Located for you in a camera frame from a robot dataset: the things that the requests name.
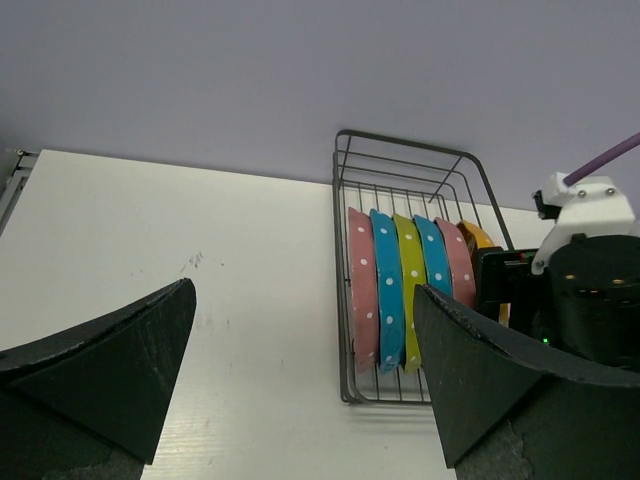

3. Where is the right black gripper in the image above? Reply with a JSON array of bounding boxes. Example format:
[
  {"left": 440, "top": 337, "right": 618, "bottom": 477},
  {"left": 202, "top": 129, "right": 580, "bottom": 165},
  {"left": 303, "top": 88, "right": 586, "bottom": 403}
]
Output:
[{"left": 472, "top": 247, "right": 555, "bottom": 345}]

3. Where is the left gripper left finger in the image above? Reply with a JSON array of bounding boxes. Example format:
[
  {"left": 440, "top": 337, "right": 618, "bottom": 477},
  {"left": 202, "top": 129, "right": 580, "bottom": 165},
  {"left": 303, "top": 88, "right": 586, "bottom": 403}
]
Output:
[{"left": 1, "top": 278, "right": 197, "bottom": 479}]

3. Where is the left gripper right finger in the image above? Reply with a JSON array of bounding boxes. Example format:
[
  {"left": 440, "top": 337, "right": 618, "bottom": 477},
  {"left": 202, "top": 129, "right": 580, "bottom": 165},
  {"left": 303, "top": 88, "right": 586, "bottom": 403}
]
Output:
[{"left": 414, "top": 285, "right": 639, "bottom": 479}]

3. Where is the pink dotted plate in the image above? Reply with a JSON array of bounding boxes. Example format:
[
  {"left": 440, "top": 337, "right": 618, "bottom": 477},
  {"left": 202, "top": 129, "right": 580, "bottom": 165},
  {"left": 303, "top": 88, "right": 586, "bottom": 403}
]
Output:
[
  {"left": 347, "top": 207, "right": 379, "bottom": 373},
  {"left": 434, "top": 217, "right": 476, "bottom": 309}
]

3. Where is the orange dotted plate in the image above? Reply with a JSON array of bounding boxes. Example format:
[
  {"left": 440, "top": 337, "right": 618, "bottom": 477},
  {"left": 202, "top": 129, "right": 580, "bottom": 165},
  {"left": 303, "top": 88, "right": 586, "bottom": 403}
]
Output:
[{"left": 457, "top": 220, "right": 510, "bottom": 327}]

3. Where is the blue dotted plate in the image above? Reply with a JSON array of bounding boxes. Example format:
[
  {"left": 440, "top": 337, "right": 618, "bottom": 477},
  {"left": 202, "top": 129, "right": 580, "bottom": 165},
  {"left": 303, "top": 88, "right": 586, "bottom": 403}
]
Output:
[
  {"left": 413, "top": 215, "right": 453, "bottom": 296},
  {"left": 369, "top": 209, "right": 405, "bottom": 374}
]

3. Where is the green dotted plate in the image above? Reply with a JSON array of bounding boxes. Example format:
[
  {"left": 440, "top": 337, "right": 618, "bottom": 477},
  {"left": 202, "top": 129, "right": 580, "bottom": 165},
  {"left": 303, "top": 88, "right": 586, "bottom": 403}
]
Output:
[{"left": 392, "top": 213, "right": 426, "bottom": 374}]

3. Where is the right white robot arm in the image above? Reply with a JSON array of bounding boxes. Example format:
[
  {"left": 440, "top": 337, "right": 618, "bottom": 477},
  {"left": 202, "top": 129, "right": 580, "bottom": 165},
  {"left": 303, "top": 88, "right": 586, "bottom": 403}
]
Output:
[{"left": 472, "top": 234, "right": 639, "bottom": 371}]

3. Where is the black wire dish rack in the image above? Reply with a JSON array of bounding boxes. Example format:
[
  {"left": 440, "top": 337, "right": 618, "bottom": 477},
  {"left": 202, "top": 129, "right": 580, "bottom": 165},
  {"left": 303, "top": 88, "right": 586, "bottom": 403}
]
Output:
[{"left": 332, "top": 129, "right": 513, "bottom": 406}]

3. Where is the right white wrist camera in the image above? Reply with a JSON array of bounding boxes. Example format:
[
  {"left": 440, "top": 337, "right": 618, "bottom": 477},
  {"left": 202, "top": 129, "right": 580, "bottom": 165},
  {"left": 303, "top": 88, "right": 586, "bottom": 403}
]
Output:
[{"left": 531, "top": 172, "right": 636, "bottom": 275}]

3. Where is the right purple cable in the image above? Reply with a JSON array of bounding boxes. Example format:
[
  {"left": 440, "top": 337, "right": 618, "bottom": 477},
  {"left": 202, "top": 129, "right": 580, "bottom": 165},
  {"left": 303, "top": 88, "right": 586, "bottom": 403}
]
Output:
[{"left": 562, "top": 130, "right": 640, "bottom": 187}]

